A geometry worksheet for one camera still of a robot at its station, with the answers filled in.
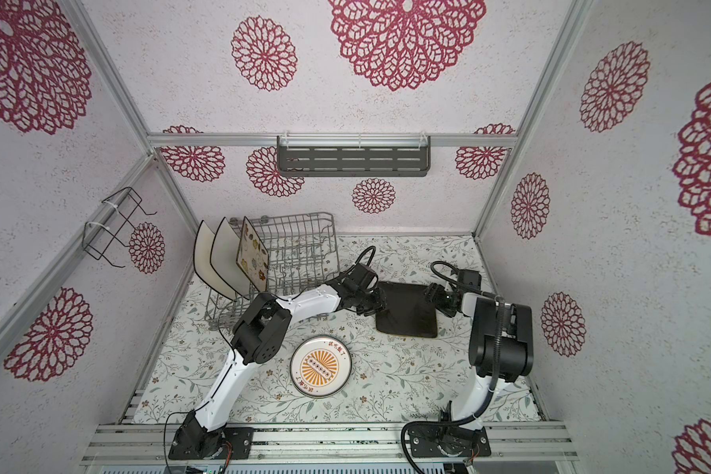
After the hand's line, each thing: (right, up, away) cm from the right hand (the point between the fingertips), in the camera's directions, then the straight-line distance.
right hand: (431, 293), depth 99 cm
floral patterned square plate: (-61, +12, +1) cm, 62 cm away
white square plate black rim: (-72, +11, -11) cm, 74 cm away
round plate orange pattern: (-36, -19, -16) cm, 43 cm away
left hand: (-14, -5, -2) cm, 16 cm away
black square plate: (-8, -6, +1) cm, 10 cm away
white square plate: (-64, +11, -14) cm, 66 cm away
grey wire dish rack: (-47, +15, +17) cm, 52 cm away
